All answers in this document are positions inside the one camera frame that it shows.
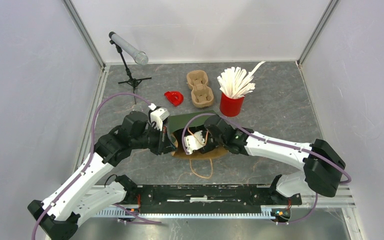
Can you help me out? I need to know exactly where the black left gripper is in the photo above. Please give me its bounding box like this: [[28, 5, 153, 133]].
[[131, 123, 178, 155]]

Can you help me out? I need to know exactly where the brown paper bag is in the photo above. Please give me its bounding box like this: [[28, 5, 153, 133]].
[[171, 128, 229, 179]]

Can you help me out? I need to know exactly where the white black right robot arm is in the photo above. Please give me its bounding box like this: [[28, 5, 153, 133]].
[[204, 115, 346, 204]]

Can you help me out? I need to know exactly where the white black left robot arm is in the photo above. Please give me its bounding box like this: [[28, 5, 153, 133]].
[[27, 107, 173, 240]]

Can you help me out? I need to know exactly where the brown cardboard cup carrier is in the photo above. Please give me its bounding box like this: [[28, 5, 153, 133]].
[[186, 70, 215, 109]]

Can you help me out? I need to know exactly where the red cylindrical straw holder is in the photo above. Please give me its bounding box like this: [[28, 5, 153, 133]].
[[219, 93, 245, 117]]

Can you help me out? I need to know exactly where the grey microphone on stand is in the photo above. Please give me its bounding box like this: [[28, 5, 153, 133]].
[[108, 31, 152, 94]]

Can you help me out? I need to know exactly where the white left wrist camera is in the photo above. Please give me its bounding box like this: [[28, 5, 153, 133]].
[[148, 103, 170, 132]]

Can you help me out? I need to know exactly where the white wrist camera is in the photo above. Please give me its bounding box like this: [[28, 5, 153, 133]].
[[183, 130, 206, 155], [148, 103, 170, 132]]

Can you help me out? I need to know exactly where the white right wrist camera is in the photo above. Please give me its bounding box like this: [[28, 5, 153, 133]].
[[183, 130, 206, 155]]

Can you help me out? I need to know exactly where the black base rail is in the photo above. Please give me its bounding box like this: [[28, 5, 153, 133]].
[[119, 184, 302, 214]]

